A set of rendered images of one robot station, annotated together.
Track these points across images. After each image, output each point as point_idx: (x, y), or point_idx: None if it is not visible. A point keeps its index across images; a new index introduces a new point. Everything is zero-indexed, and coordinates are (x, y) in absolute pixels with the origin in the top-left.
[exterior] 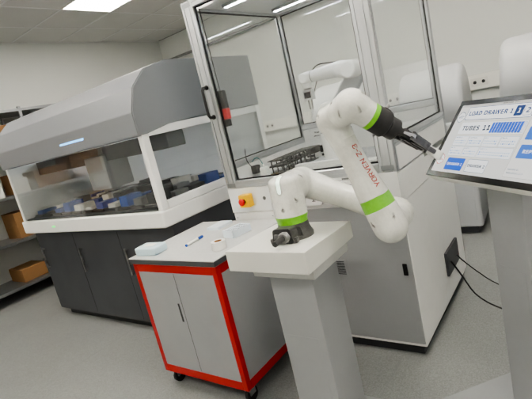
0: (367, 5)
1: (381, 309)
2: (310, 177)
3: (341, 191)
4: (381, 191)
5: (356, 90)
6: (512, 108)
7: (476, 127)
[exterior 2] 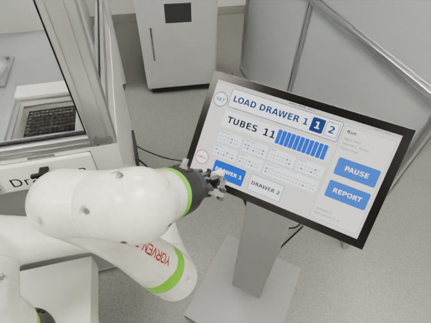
0: None
1: None
2: (11, 247)
3: None
4: (174, 267)
5: (160, 190)
6: (305, 117)
7: (251, 127)
